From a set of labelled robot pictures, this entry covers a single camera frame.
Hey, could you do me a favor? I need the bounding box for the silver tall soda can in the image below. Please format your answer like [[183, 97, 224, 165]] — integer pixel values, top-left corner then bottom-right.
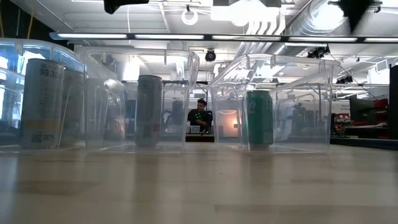
[[134, 74, 164, 147]]

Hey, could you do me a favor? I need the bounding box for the white orange tall soda can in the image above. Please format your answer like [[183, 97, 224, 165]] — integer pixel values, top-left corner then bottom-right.
[[20, 58, 65, 149]]

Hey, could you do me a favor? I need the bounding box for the green soda can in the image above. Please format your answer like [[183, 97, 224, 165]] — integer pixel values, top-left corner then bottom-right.
[[245, 89, 275, 150]]

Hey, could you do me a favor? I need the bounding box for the black track light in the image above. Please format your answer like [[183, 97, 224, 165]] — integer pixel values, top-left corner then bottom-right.
[[307, 45, 331, 60], [335, 75, 354, 85]]

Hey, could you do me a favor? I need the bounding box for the overhead light bar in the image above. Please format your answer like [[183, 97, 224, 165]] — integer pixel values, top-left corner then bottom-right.
[[49, 32, 398, 44]]

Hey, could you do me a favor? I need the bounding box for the clear plastic bin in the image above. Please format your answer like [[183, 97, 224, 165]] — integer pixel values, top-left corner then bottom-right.
[[207, 53, 342, 155], [0, 37, 86, 154], [74, 45, 200, 154]]

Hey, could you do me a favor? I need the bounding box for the dark monitor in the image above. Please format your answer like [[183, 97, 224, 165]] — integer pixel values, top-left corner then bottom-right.
[[348, 95, 377, 124]]

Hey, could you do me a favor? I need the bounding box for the red cabinet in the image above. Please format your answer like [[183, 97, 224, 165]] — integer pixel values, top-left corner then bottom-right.
[[374, 98, 389, 124]]

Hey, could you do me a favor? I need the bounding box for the person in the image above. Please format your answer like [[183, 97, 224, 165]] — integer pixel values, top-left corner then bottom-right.
[[187, 98, 215, 134]]

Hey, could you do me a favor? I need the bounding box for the dark desk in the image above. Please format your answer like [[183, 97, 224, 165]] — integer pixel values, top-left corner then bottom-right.
[[185, 133, 215, 143]]

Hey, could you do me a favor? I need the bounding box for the white cable coil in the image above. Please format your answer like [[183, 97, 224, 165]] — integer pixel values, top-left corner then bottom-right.
[[181, 8, 199, 26]]

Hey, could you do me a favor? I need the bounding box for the yellow hanging cable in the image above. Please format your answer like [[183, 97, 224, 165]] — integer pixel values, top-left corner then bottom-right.
[[27, 8, 34, 40]]

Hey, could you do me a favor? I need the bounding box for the black frame post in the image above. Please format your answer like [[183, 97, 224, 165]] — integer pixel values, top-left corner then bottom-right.
[[388, 64, 398, 140]]

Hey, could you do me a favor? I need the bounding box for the black dome camera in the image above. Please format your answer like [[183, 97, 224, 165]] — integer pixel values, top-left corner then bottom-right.
[[204, 49, 217, 63]]

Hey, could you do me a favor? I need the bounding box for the black table frame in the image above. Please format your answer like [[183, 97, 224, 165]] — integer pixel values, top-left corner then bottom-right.
[[329, 136, 398, 151]]

